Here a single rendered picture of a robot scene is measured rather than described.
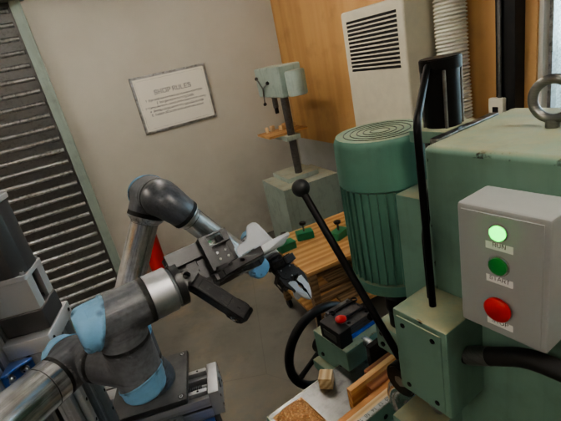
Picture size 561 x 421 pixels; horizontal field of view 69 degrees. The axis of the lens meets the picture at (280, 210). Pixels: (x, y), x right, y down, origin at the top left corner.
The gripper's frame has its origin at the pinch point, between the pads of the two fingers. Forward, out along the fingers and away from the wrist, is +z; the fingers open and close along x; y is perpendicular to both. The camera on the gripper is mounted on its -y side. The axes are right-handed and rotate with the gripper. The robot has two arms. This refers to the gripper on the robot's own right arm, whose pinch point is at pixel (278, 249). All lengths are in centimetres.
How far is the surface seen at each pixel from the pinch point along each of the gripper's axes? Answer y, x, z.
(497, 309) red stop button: -20.9, -33.8, 4.0
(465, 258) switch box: -14.6, -32.9, 5.1
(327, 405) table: -34.6, 26.6, 4.2
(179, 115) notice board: 169, 233, 89
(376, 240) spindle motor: -7.6, -7.6, 14.6
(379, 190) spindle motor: -0.4, -15.2, 15.2
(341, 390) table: -34.1, 27.3, 9.5
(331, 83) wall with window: 118, 160, 185
